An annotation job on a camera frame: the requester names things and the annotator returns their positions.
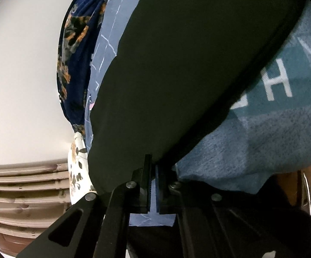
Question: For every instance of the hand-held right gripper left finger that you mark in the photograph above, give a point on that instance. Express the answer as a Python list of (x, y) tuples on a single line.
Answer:
[(147, 193)]

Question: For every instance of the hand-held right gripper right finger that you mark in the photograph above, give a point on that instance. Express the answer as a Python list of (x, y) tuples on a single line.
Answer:
[(159, 193)]

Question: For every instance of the black pants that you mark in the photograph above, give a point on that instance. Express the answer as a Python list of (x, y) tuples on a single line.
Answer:
[(177, 72)]

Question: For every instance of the white floral cloth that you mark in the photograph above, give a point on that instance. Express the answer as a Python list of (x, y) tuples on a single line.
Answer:
[(77, 166)]

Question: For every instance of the blue grid-print blanket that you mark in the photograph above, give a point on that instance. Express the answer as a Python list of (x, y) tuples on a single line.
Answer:
[(252, 145)]

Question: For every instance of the brown ribbed wooden headboard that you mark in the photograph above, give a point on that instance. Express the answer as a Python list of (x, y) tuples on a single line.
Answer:
[(23, 193)]

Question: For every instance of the dark blue floral cloth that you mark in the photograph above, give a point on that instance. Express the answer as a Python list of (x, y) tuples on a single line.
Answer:
[(74, 59)]

